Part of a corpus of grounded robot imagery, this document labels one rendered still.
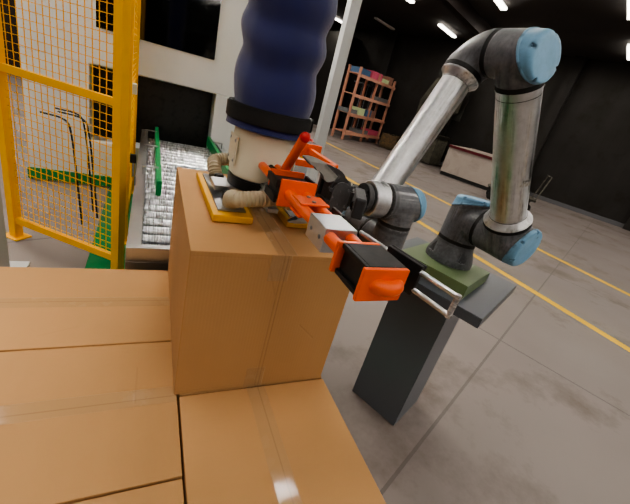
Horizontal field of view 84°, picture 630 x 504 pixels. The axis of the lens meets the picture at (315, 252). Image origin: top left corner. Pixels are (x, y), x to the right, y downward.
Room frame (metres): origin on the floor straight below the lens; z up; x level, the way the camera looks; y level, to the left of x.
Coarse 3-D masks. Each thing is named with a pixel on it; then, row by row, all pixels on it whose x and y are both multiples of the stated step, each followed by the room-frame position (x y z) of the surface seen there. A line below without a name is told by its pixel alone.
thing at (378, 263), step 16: (336, 256) 0.47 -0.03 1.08; (352, 256) 0.44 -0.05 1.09; (368, 256) 0.45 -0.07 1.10; (384, 256) 0.46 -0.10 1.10; (336, 272) 0.46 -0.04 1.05; (352, 272) 0.44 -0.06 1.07; (368, 272) 0.40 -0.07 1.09; (384, 272) 0.42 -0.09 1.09; (400, 272) 0.43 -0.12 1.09; (352, 288) 0.42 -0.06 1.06; (368, 288) 0.41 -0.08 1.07
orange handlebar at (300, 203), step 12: (324, 156) 1.24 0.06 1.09; (264, 168) 0.85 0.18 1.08; (276, 168) 0.89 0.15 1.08; (288, 192) 0.70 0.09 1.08; (300, 204) 0.64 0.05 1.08; (312, 204) 0.64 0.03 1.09; (324, 204) 0.66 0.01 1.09; (300, 216) 0.63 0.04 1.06; (324, 240) 0.53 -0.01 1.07; (336, 240) 0.51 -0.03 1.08; (348, 240) 0.54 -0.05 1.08; (360, 240) 0.54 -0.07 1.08; (372, 288) 0.41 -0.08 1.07; (384, 288) 0.40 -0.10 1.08; (396, 288) 0.41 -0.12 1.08
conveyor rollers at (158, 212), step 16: (160, 144) 3.01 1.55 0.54; (176, 144) 3.16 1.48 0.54; (176, 160) 2.61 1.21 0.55; (192, 160) 2.74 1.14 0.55; (144, 208) 1.64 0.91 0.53; (160, 208) 1.67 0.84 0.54; (144, 224) 1.47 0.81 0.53; (160, 224) 1.50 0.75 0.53; (144, 240) 1.31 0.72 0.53; (160, 240) 1.35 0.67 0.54
